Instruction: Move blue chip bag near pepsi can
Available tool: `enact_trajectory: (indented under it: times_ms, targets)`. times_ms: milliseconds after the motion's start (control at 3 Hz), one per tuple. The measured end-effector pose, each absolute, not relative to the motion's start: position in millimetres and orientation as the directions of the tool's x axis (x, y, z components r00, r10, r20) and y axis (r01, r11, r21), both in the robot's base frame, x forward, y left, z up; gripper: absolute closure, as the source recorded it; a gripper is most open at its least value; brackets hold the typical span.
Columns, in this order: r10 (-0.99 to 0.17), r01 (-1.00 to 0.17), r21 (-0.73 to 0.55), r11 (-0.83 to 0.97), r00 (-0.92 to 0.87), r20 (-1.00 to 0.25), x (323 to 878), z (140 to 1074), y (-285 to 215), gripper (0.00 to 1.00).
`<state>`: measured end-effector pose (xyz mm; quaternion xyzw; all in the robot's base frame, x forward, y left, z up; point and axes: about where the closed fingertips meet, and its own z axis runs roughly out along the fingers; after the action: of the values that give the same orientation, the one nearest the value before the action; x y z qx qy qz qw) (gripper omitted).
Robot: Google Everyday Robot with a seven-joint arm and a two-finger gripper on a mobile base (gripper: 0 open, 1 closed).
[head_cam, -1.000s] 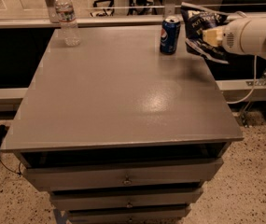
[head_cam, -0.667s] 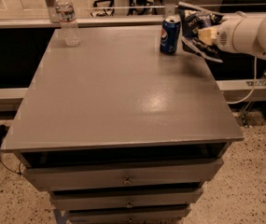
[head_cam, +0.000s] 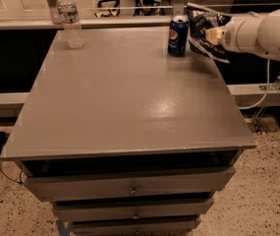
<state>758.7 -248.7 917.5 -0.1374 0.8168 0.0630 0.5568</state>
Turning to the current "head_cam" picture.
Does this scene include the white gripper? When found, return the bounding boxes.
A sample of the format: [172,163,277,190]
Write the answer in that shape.
[205,18,245,52]

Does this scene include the blue Kettle chip bag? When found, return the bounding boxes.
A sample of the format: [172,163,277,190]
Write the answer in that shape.
[186,2,232,63]

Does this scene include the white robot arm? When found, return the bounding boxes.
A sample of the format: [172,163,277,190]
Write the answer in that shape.
[205,9,280,62]

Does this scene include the blue Pepsi can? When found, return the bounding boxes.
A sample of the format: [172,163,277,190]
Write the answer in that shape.
[168,15,189,56]

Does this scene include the black office chair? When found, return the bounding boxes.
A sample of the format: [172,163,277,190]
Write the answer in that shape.
[94,0,120,18]

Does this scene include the grey drawer cabinet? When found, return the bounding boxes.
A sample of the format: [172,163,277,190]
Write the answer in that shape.
[0,26,257,236]

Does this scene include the clear plastic water bottle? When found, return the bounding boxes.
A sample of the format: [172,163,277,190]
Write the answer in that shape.
[57,0,84,49]

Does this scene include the top grey drawer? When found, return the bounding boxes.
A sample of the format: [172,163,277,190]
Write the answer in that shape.
[26,166,235,202]

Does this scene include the grey drawer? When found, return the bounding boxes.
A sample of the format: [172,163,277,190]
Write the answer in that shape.
[26,166,235,202]
[71,216,200,236]
[53,198,213,222]

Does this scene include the bottom grey drawer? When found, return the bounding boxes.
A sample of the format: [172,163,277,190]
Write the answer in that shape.
[71,216,200,236]

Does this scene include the middle grey drawer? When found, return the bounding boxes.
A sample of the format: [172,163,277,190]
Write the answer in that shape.
[53,198,213,222]

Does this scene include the white cable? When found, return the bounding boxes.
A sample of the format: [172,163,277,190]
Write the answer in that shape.
[237,58,271,110]

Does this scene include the thin black floor cable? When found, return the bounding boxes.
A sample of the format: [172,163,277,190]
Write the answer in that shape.
[0,152,26,186]

